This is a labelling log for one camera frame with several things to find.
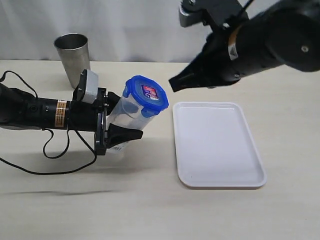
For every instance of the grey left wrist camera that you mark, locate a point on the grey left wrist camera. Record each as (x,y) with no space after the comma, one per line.
(87,88)

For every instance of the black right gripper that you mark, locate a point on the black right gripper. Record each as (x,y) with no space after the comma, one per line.
(211,69)

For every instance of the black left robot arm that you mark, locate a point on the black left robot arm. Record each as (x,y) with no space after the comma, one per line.
(20,110)

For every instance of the blue plastic container lid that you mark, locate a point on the blue plastic container lid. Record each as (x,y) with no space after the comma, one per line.
(148,94)

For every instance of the stainless steel tumbler cup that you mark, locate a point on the stainless steel tumbler cup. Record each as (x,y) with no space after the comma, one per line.
(73,51)

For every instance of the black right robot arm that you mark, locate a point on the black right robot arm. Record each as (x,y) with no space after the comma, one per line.
(286,33)

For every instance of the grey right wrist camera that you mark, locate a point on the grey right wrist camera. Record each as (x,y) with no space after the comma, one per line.
(213,13)

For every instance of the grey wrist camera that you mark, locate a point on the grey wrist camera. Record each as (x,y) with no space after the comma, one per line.
(213,13)
(87,88)

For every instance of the white rectangular plastic tray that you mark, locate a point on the white rectangular plastic tray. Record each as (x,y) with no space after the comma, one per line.
(214,147)

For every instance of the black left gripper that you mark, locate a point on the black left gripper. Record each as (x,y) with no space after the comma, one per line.
(91,117)

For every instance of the clear tall plastic container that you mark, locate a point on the clear tall plastic container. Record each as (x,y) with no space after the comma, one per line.
(128,113)

